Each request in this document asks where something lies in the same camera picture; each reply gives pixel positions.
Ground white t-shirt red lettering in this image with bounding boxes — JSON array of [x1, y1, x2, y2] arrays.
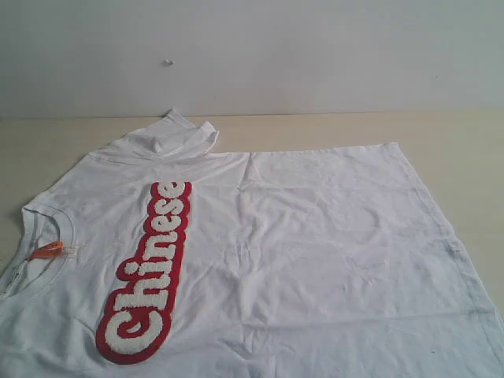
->
[[1, 112, 503, 377]]

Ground orange ribbon tag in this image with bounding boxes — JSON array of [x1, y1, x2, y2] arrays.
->
[[27, 241, 64, 261]]

